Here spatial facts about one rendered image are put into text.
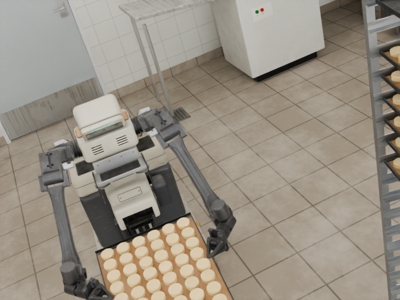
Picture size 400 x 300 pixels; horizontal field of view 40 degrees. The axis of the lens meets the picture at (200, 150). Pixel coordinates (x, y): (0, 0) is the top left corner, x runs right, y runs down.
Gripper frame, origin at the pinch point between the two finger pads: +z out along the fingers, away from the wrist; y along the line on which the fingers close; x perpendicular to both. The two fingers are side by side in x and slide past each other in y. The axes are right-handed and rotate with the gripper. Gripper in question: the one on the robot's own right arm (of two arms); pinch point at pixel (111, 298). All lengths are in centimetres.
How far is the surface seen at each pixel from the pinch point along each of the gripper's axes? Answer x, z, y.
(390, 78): 84, 79, 43
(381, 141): 83, 76, 16
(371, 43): 85, 73, 56
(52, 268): 67, -136, -110
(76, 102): 257, -259, -117
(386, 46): 87, 77, 53
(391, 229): 81, 80, -28
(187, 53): 351, -177, -112
